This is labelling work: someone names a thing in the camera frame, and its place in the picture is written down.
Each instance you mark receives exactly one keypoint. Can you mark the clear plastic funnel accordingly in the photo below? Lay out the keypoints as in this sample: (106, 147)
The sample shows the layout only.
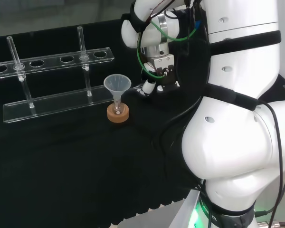
(117, 83)

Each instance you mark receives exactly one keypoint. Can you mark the clear round-bottom flask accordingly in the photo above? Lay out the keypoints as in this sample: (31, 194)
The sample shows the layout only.
(117, 108)

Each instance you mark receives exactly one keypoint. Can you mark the clear acrylic funnel stand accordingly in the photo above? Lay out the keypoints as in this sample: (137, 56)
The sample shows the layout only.
(57, 104)

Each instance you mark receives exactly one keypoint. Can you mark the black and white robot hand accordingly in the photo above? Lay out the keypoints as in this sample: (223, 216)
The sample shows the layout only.
(162, 61)

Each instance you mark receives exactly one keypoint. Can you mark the black bench cloth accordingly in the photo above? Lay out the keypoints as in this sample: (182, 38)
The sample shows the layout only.
(85, 161)

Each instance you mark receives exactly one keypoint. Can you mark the clear weighing funnel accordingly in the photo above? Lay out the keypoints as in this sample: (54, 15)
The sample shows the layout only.
(135, 88)

